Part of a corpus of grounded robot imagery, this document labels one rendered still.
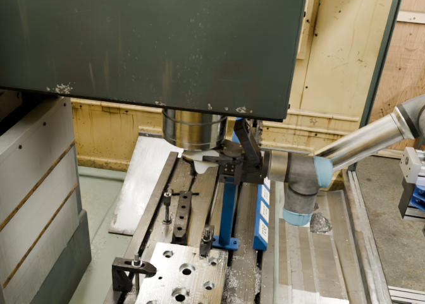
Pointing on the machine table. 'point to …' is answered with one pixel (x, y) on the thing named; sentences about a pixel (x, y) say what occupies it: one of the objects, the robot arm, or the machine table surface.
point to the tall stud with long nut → (167, 206)
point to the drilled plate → (160, 250)
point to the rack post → (223, 240)
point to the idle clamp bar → (184, 210)
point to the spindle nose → (193, 129)
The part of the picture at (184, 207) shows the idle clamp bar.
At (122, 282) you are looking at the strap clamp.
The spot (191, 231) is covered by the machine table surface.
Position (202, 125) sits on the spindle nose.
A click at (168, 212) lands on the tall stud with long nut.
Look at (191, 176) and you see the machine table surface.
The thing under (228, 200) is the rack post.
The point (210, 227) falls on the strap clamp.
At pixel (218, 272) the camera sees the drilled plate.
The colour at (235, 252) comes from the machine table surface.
